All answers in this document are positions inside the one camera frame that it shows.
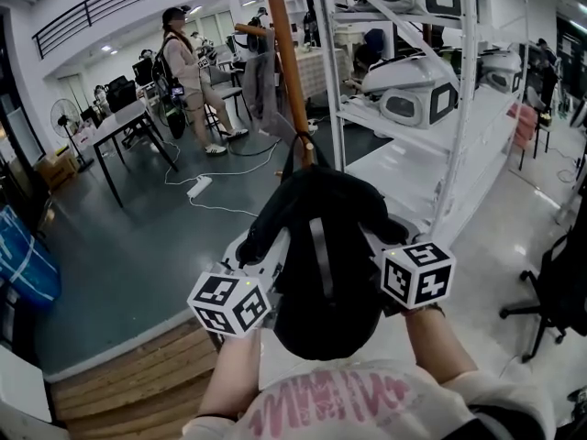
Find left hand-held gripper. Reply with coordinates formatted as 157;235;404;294
186;226;294;339

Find black backpack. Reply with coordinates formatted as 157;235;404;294
238;133;410;362

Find person's left forearm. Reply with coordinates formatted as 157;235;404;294
198;330;263;419

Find wooden step platform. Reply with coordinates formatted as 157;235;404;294
48;316;222;440

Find table with checked cloth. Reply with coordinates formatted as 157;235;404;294
293;47;346;103

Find person's cream printed shirt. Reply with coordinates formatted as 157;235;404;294
181;359;557;440

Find white power strip cable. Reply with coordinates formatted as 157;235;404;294
163;139;260;220

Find white cabinet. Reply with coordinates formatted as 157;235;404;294
0;349;53;424

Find black office chair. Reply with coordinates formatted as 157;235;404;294
105;74;138;115
498;229;587;364

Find long white power strip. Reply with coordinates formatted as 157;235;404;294
185;175;214;200

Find cardboard box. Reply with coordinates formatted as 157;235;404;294
35;148;81;192

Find white metal shelving unit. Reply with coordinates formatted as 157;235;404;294
305;0;534;248

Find blue wrapped bundle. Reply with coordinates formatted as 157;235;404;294
0;203;63;304

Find person's right forearm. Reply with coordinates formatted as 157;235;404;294
403;307;481;387

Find pink chair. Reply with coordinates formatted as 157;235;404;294
508;100;552;171

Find white table black legs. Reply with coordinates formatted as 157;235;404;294
92;98;181;210

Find thick black floor cable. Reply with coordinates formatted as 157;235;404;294
226;137;282;158

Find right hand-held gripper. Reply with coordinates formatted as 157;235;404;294
361;217;457;319

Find black monitor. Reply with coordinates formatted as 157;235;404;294
131;57;155;84

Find grey hanging garment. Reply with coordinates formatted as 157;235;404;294
241;48;301;143

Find black frame chair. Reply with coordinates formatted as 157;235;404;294
201;68;254;133

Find wooden coat stand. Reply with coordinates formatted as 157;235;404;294
234;0;318;182

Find black pedestal fan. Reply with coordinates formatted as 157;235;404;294
49;97;95;175

